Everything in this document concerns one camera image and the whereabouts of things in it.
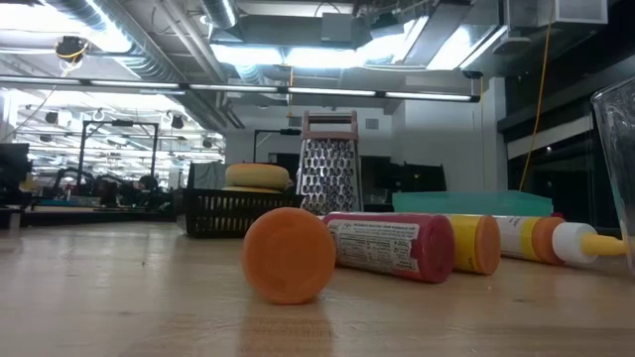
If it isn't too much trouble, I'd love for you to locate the orange toy donut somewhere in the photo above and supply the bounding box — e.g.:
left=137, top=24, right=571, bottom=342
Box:
left=224, top=163, right=292, bottom=192

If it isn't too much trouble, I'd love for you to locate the red icing bottle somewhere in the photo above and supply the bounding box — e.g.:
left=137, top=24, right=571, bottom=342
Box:
left=321, top=211, right=456, bottom=285

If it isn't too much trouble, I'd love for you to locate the yellow icing bottle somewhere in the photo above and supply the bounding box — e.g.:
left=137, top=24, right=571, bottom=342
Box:
left=493, top=214, right=629, bottom=268
left=444, top=213, right=502, bottom=277

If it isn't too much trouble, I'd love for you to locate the clear plastic bin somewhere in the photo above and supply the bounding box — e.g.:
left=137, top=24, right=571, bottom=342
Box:
left=589, top=73, right=635, bottom=277

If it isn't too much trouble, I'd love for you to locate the metal box grater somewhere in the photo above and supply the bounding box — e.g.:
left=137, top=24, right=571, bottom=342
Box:
left=296, top=109, right=364, bottom=217

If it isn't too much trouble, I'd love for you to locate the black plastic basket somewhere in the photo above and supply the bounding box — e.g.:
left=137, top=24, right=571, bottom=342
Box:
left=173, top=186, right=305, bottom=239

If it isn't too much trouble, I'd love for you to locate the black background furniture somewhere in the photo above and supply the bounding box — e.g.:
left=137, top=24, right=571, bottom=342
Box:
left=359, top=156, right=447, bottom=213

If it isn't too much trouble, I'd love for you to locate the long light bar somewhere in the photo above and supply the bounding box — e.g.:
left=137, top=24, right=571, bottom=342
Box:
left=0, top=73, right=481, bottom=104

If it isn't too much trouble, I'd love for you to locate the grey ceiling box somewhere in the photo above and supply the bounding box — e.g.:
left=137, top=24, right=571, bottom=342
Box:
left=320, top=12, right=358, bottom=44

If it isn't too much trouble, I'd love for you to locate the teal plastic bin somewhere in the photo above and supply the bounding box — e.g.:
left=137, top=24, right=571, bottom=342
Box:
left=391, top=190, right=555, bottom=218

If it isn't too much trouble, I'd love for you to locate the person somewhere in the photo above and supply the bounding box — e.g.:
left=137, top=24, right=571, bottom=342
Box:
left=137, top=174, right=160, bottom=200

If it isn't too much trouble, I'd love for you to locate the white ceiling vent unit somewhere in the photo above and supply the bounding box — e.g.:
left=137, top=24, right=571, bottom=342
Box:
left=505, top=0, right=609, bottom=29

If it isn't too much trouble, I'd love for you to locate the black monitor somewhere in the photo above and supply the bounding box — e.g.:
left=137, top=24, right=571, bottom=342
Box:
left=0, top=142, right=34, bottom=207

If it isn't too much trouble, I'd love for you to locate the silver ventilation duct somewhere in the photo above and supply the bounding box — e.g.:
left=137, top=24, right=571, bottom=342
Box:
left=44, top=0, right=185, bottom=83

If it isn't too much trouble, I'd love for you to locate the yellow hanging cable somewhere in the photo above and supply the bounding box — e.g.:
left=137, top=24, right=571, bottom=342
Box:
left=517, top=0, right=556, bottom=193

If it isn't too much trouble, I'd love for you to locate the black background frame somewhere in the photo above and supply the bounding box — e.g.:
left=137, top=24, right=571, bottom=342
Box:
left=76, top=118, right=160, bottom=180

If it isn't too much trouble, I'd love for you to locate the black ceiling cable reel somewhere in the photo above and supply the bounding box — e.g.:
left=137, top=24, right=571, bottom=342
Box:
left=53, top=35, right=90, bottom=64

